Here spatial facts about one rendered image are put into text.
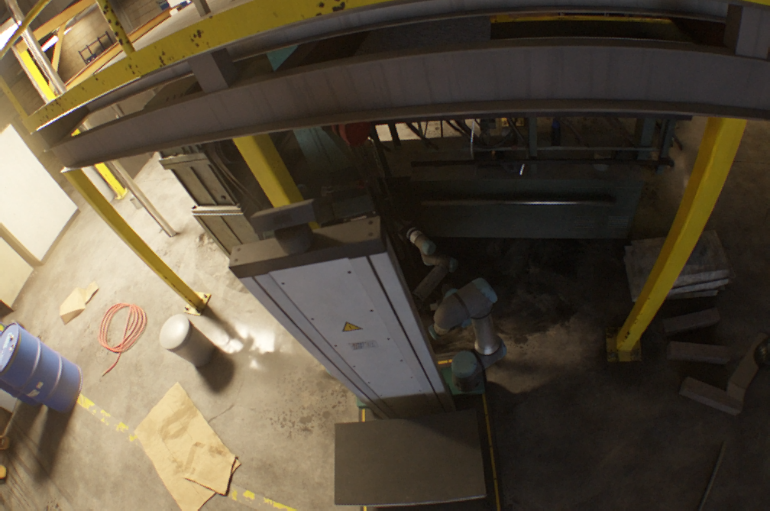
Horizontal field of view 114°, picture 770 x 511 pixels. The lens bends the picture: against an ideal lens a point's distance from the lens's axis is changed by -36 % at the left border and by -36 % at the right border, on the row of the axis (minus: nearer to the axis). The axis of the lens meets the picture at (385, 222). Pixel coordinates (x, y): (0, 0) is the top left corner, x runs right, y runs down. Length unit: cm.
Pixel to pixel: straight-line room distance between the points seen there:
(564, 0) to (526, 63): 46
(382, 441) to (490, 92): 127
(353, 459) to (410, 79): 135
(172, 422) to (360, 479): 204
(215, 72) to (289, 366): 206
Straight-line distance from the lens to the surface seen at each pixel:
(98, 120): 654
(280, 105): 138
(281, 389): 279
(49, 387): 430
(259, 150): 151
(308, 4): 110
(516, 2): 149
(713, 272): 286
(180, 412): 326
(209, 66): 139
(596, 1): 152
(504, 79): 114
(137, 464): 348
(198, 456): 303
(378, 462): 153
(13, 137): 717
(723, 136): 136
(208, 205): 292
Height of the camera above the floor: 231
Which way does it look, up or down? 45 degrees down
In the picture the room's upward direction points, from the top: 21 degrees counter-clockwise
